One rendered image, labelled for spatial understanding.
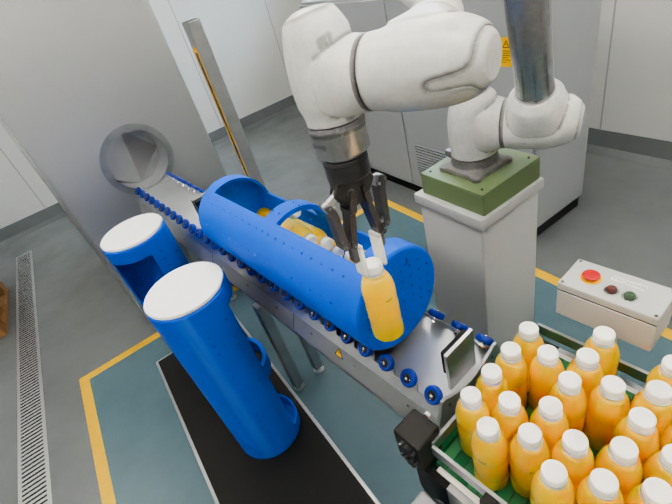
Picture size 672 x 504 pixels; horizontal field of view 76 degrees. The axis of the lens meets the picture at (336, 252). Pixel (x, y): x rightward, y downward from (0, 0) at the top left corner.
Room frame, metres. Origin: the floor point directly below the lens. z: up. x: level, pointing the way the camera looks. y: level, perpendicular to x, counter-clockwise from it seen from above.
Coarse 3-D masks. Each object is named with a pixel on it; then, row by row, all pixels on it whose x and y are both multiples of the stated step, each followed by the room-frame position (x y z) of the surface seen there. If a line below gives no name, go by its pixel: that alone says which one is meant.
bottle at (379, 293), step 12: (372, 276) 0.63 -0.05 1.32; (384, 276) 0.63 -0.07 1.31; (372, 288) 0.62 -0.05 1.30; (384, 288) 0.61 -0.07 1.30; (372, 300) 0.61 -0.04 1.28; (384, 300) 0.61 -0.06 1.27; (396, 300) 0.62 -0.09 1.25; (372, 312) 0.62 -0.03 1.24; (384, 312) 0.60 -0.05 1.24; (396, 312) 0.61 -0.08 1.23; (372, 324) 0.62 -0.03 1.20; (384, 324) 0.60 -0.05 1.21; (396, 324) 0.61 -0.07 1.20; (384, 336) 0.61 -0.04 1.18; (396, 336) 0.60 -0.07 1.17
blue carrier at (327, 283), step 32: (224, 192) 1.52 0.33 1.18; (256, 192) 1.58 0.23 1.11; (224, 224) 1.29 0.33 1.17; (256, 224) 1.16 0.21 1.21; (320, 224) 1.27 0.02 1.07; (256, 256) 1.10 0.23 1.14; (288, 256) 0.97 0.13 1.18; (320, 256) 0.89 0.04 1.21; (416, 256) 0.82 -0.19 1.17; (288, 288) 0.96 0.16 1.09; (320, 288) 0.84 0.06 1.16; (352, 288) 0.76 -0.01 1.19; (416, 288) 0.81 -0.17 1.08; (352, 320) 0.72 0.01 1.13; (416, 320) 0.80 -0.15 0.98
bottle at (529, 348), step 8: (520, 336) 0.59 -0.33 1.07; (520, 344) 0.58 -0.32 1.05; (528, 344) 0.57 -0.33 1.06; (536, 344) 0.56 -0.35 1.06; (544, 344) 0.57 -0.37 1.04; (528, 352) 0.56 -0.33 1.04; (536, 352) 0.56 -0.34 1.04; (528, 360) 0.56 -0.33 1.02; (528, 368) 0.56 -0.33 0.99; (528, 376) 0.56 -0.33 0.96; (528, 384) 0.56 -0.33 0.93
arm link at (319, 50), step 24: (288, 24) 0.64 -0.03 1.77; (312, 24) 0.62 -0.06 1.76; (336, 24) 0.62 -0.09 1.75; (288, 48) 0.64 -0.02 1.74; (312, 48) 0.61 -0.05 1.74; (336, 48) 0.60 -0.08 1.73; (288, 72) 0.65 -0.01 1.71; (312, 72) 0.61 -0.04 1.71; (336, 72) 0.59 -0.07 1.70; (312, 96) 0.62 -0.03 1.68; (336, 96) 0.59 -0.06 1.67; (312, 120) 0.63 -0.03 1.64; (336, 120) 0.61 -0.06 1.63
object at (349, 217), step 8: (352, 192) 0.63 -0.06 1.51; (352, 200) 0.63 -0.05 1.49; (344, 208) 0.64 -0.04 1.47; (352, 208) 0.63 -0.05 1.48; (344, 216) 0.64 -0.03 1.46; (352, 216) 0.63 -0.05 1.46; (344, 224) 0.64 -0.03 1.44; (352, 224) 0.63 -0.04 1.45; (352, 232) 0.62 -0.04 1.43; (352, 240) 0.62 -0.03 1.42; (352, 248) 0.62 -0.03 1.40
